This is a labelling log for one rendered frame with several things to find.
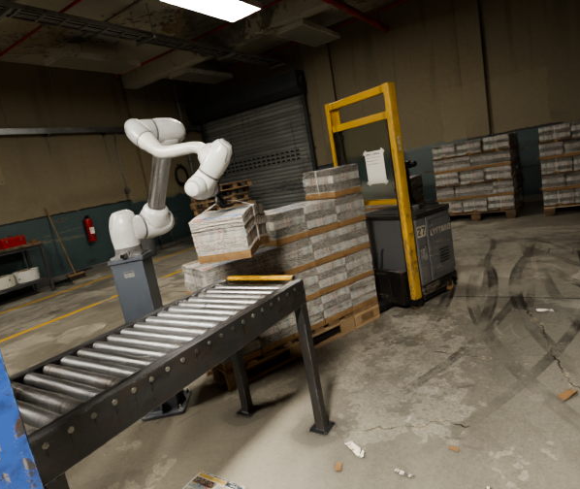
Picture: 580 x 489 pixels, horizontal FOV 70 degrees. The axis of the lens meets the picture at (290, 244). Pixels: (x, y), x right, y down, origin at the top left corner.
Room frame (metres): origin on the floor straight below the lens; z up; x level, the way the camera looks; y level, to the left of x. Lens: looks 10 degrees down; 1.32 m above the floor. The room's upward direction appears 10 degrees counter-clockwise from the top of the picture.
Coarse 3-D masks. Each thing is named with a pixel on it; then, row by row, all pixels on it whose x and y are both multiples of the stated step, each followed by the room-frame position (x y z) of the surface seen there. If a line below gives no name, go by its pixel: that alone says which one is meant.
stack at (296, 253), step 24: (312, 240) 3.02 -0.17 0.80; (336, 240) 3.14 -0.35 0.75; (192, 264) 2.77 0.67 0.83; (216, 264) 2.62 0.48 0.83; (240, 264) 2.67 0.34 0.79; (264, 264) 2.77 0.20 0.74; (288, 264) 2.87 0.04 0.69; (336, 264) 3.11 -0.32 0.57; (192, 288) 2.72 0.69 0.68; (312, 288) 2.97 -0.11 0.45; (312, 312) 2.94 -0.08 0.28; (336, 312) 3.07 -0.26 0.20; (264, 336) 2.71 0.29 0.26; (312, 336) 2.92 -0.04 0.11; (336, 336) 3.05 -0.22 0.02; (264, 360) 2.68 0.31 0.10; (288, 360) 2.79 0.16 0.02
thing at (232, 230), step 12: (204, 216) 2.12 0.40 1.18; (216, 216) 2.07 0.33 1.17; (228, 216) 2.02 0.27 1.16; (240, 216) 2.01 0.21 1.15; (192, 228) 2.07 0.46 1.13; (204, 228) 2.06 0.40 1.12; (216, 228) 2.05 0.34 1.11; (228, 228) 2.04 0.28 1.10; (240, 228) 2.02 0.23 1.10; (252, 228) 2.13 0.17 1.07; (204, 240) 2.08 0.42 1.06; (216, 240) 2.07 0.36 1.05; (228, 240) 2.05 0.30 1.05; (240, 240) 2.04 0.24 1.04; (252, 240) 2.11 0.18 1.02; (204, 252) 2.10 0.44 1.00; (216, 252) 2.08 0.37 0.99
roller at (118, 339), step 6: (114, 336) 1.63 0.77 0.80; (120, 336) 1.61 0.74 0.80; (126, 336) 1.60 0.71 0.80; (120, 342) 1.58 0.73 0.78; (126, 342) 1.56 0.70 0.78; (132, 342) 1.54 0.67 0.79; (138, 342) 1.52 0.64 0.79; (144, 342) 1.51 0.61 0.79; (150, 342) 1.49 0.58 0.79; (156, 342) 1.47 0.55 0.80; (162, 342) 1.45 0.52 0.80; (168, 342) 1.44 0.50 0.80; (174, 342) 1.43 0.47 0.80; (180, 342) 1.41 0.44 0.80; (162, 348) 1.44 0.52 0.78; (168, 348) 1.42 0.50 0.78; (174, 348) 1.40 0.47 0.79
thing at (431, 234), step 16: (432, 208) 3.65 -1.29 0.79; (448, 208) 3.70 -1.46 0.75; (368, 224) 3.87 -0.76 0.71; (384, 224) 3.70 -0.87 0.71; (416, 224) 3.44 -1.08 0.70; (432, 224) 3.56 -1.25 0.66; (448, 224) 3.69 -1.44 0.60; (384, 240) 3.72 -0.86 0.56; (400, 240) 3.57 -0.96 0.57; (416, 240) 3.44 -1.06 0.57; (432, 240) 3.54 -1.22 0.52; (448, 240) 3.67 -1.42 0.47; (384, 256) 3.75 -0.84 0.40; (400, 256) 3.59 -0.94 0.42; (432, 256) 3.53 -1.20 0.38; (448, 256) 3.66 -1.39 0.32; (432, 272) 3.53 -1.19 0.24; (448, 272) 3.66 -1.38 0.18; (432, 288) 3.48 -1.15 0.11; (448, 288) 3.66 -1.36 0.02
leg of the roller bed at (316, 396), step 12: (300, 312) 1.95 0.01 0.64; (300, 324) 1.95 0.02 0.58; (300, 336) 1.96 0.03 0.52; (312, 348) 1.96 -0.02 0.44; (312, 360) 1.95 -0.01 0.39; (312, 372) 1.94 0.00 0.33; (312, 384) 1.95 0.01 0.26; (312, 396) 1.96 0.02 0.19; (312, 408) 1.96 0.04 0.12; (324, 408) 1.97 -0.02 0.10; (324, 420) 1.95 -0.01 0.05
